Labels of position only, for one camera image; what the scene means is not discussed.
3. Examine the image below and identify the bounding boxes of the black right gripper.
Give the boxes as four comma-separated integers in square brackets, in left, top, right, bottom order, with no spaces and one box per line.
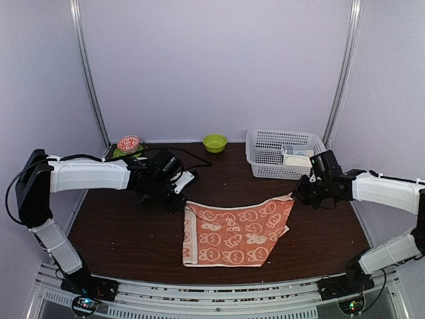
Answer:
[292,174,330,209]

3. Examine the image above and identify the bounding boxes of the white towel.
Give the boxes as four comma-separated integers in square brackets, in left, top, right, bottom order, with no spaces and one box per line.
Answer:
[283,154,311,167]

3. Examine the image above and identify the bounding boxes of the white plastic basket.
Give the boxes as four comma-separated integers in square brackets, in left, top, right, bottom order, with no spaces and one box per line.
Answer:
[245,128,325,180]

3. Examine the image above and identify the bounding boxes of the orange patterned towel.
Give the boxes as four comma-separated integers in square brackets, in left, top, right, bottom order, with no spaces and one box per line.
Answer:
[182,194,295,268]

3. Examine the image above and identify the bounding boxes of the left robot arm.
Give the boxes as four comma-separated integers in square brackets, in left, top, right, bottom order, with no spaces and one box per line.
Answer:
[8,149,195,295]

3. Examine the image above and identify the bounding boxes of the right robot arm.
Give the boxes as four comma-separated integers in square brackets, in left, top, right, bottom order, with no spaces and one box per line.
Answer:
[292,150,424,300]

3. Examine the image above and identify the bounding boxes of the rolled grey blue towel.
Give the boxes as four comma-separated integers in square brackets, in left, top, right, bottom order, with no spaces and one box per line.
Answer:
[280,145,314,157]

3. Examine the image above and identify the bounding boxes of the green bowl behind towel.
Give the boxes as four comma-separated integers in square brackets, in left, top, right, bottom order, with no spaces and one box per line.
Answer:
[203,134,228,154]

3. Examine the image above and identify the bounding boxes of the red patterned bowl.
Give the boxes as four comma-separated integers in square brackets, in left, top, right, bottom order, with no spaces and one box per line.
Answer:
[117,136,140,153]

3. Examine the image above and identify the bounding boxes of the green saucer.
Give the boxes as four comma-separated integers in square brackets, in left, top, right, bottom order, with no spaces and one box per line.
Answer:
[112,144,143,158]

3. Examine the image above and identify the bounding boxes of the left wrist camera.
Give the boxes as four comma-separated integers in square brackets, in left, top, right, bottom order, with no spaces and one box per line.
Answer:
[171,170,199,194]

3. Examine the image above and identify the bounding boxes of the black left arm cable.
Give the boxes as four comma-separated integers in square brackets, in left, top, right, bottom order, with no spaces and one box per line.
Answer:
[5,148,213,227]

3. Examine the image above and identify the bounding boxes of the right aluminium frame post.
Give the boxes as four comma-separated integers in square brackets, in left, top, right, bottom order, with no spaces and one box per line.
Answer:
[323,0,362,148]

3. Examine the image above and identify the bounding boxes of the aluminium frame post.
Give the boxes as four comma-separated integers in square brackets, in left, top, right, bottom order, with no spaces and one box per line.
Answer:
[69,0,111,149]
[323,0,362,148]

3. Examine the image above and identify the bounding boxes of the left aluminium frame post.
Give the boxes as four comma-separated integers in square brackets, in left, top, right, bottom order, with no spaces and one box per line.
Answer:
[69,0,111,149]

